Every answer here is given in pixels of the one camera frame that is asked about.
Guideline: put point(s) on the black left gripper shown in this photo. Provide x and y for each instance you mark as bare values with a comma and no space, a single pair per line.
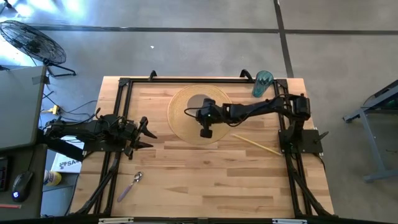
130,133

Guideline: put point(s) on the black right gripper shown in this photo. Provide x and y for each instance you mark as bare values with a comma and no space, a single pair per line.
210,116

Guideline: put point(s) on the grey bowl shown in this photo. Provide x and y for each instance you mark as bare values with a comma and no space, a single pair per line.
194,102

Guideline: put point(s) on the yellow chopstick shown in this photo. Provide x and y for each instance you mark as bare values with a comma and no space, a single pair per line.
256,144

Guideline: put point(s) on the teal plastic cup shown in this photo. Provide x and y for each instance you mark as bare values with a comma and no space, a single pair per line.
261,85

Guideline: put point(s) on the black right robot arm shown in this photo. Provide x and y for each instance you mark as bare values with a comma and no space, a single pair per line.
248,109

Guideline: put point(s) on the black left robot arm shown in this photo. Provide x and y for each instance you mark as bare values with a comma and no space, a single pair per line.
93,127

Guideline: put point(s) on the round yellow woven placemat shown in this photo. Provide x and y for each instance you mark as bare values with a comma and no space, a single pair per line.
180,124

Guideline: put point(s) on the white printed box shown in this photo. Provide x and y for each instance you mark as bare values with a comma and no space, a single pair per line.
66,165

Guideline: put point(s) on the black stand beam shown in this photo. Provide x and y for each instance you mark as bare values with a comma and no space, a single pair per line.
62,147

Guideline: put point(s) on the yellow power plug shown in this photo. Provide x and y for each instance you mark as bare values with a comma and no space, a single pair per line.
55,109

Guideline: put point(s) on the yellow bottle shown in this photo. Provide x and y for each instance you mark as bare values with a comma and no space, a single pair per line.
53,178

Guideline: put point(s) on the dark grey desk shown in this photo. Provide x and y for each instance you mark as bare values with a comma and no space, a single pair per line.
34,193

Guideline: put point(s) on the black computer mouse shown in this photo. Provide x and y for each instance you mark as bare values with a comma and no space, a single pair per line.
21,186

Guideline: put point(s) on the black floor fan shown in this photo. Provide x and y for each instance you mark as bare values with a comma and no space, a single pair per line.
34,43

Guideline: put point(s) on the black keyboard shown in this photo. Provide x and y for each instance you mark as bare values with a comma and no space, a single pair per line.
3,174

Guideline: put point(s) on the red pen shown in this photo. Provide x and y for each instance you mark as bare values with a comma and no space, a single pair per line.
9,206

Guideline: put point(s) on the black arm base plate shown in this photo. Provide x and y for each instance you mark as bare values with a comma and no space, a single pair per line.
102,149
311,140

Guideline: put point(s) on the white bracket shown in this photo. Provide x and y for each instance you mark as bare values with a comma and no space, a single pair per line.
115,220
289,221

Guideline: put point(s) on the black aluminium table frame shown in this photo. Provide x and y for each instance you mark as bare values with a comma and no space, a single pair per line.
292,186

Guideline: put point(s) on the grey metal table frame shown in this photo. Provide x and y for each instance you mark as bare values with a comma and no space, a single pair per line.
373,133

